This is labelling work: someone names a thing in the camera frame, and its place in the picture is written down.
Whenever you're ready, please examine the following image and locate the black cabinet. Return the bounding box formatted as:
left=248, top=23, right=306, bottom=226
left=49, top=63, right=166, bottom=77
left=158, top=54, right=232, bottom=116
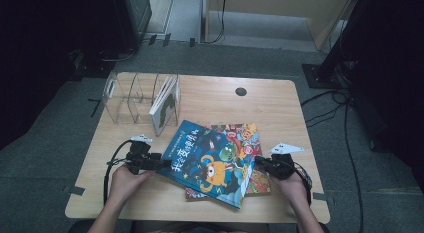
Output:
left=111, top=0, right=153, bottom=52

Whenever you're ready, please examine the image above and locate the grey tape piece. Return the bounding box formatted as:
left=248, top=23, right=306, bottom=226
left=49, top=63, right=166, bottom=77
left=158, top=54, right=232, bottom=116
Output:
left=313, top=192, right=334, bottom=203
left=63, top=185, right=86, bottom=197

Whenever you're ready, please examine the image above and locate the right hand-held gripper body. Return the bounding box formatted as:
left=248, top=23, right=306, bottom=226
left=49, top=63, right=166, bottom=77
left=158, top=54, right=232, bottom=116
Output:
left=269, top=142, right=305, bottom=181

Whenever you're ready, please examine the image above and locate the person's left hand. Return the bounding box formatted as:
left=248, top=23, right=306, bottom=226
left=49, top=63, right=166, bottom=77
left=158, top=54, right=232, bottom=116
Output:
left=109, top=164, right=155, bottom=204

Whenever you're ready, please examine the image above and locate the white caterpillar picture book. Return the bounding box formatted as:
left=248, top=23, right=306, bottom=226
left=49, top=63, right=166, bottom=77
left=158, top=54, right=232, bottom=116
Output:
left=148, top=75, right=182, bottom=137

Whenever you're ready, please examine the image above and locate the black metal stand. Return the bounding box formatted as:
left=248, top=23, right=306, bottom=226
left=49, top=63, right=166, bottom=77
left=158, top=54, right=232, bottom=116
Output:
left=301, top=0, right=368, bottom=91

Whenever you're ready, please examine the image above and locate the red picture book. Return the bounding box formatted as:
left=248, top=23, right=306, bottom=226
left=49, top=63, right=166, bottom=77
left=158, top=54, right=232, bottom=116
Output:
left=184, top=122, right=272, bottom=200

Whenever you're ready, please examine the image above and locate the blue picture book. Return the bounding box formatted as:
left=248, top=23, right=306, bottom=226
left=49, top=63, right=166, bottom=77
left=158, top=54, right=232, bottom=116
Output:
left=156, top=119, right=264, bottom=210

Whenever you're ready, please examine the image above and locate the right hand-held gripper cable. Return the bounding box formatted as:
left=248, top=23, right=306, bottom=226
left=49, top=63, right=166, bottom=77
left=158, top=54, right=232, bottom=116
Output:
left=293, top=161, right=313, bottom=206

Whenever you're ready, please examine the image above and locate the long black floor cable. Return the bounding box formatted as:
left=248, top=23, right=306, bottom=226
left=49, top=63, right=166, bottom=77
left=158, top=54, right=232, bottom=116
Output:
left=343, top=102, right=365, bottom=233

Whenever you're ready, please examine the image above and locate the person's right hand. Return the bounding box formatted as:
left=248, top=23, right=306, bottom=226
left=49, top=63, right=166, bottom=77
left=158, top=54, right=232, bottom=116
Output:
left=269, top=174, right=311, bottom=207

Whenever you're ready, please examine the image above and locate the hand-held gripper cable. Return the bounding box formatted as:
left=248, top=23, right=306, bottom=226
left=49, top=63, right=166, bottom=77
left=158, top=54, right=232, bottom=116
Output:
left=103, top=139, right=134, bottom=206
left=293, top=161, right=313, bottom=206

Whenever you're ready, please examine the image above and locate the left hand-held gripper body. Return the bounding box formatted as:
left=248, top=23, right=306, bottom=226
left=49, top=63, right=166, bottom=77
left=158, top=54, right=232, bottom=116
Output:
left=125, top=134, right=154, bottom=176

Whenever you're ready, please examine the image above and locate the black hanging cable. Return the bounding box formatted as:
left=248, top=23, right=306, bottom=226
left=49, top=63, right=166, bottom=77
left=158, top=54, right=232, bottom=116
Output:
left=203, top=0, right=228, bottom=45

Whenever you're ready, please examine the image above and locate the beige wooden panel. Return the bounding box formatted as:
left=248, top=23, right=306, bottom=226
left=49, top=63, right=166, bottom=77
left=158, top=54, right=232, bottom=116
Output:
left=206, top=0, right=354, bottom=51

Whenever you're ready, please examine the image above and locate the left hand-held gripper cable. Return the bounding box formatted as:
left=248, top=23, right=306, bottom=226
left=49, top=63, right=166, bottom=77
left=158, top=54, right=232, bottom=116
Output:
left=103, top=139, right=134, bottom=206

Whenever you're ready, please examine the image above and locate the clear acrylic book rack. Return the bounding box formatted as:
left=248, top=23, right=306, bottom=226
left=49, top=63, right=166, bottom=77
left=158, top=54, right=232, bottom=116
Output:
left=101, top=71, right=183, bottom=127

